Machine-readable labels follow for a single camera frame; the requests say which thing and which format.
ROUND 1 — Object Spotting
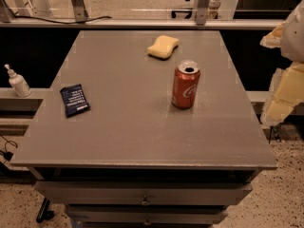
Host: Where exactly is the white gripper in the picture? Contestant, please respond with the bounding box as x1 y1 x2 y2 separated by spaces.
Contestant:
260 0 304 126

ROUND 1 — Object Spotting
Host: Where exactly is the grey lower drawer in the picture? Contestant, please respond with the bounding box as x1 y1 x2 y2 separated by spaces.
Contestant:
66 205 227 225

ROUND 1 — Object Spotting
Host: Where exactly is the dark blue snack packet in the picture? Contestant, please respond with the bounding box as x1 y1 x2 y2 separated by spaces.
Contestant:
60 84 90 118

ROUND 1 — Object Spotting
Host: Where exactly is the red coke can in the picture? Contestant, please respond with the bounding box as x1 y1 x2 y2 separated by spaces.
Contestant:
172 60 200 109

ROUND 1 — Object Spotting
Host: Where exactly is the metal support bracket left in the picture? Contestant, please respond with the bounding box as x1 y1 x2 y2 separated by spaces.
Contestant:
71 0 88 23

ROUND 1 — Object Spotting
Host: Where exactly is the white pump bottle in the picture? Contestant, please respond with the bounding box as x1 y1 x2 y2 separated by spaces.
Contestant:
5 64 31 98

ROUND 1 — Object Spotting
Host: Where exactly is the grey top drawer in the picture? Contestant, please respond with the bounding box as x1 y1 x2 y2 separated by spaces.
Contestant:
35 181 252 206

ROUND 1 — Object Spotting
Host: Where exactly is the black cable at left floor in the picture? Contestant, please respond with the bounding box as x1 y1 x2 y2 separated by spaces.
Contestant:
0 134 19 162

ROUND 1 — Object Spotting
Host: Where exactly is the grey drawer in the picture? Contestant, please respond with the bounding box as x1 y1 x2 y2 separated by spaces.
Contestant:
35 181 252 206
66 205 227 225

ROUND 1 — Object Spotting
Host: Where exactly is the yellow sponge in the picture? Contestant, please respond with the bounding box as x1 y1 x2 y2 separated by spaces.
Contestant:
147 35 180 60

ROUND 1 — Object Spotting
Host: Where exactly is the metal support bracket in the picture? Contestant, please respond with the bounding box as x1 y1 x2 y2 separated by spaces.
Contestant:
71 0 88 23
194 0 210 26

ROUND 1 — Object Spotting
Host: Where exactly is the black cable on rail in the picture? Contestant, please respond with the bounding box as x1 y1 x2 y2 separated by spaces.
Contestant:
9 9 112 25

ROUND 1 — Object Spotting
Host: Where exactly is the metal support bracket right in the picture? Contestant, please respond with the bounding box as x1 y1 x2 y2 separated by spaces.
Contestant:
194 0 210 26

